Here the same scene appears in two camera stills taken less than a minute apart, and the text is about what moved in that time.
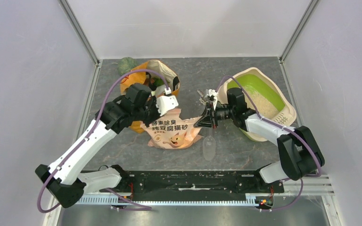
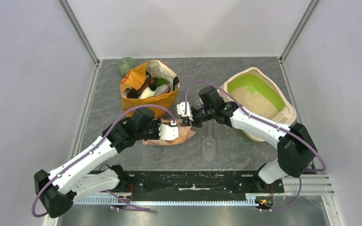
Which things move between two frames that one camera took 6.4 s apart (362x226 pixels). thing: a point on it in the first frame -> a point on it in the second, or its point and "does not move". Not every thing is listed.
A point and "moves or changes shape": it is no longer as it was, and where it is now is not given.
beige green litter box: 265,98 does not move
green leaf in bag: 157,82 does not move
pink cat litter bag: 169,131 moves or changes shape
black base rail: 195,185 does not move
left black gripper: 152,101 -> 156,123
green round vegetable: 126,64 does not move
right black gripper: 205,117 -> 193,123
